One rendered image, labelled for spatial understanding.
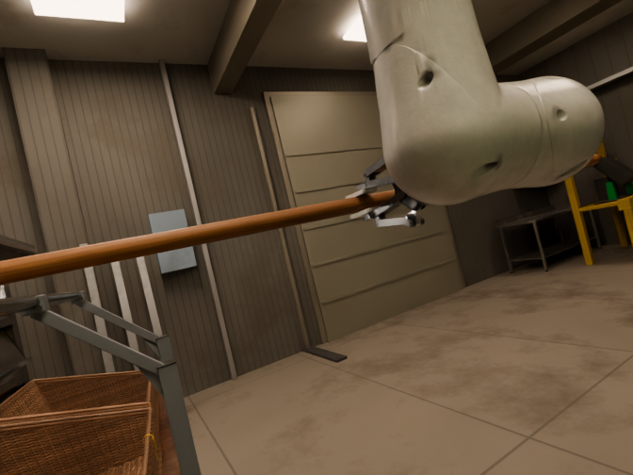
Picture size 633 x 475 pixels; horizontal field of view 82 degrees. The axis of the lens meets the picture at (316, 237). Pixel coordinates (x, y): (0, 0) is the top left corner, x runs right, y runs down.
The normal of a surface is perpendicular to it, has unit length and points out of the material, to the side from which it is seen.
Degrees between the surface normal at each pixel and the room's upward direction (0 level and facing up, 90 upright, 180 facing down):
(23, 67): 90
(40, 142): 90
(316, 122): 90
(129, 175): 90
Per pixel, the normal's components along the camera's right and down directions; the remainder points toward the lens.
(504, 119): 0.49, -0.15
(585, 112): 0.31, -0.09
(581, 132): 0.36, 0.21
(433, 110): -0.44, -0.04
